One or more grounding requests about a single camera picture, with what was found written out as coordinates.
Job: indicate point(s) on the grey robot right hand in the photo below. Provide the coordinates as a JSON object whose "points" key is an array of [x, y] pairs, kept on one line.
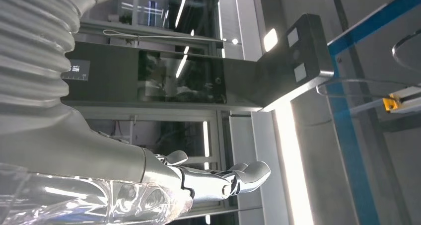
{"points": [[82, 151]]}

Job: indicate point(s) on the black inbound scanning machine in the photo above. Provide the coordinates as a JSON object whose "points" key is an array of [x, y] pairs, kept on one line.
{"points": [[112, 78]]}

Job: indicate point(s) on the dark machine screen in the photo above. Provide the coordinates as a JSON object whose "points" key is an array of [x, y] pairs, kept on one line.
{"points": [[184, 78]]}

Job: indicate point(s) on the ceiling light strip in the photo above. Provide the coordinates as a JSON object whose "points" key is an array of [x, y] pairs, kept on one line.
{"points": [[292, 167]]}

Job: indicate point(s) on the blue-edged clear panel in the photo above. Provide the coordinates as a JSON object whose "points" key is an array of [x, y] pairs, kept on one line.
{"points": [[348, 144]]}

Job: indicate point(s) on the yellow corner bracket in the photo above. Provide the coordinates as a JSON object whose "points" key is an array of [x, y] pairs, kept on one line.
{"points": [[391, 102]]}

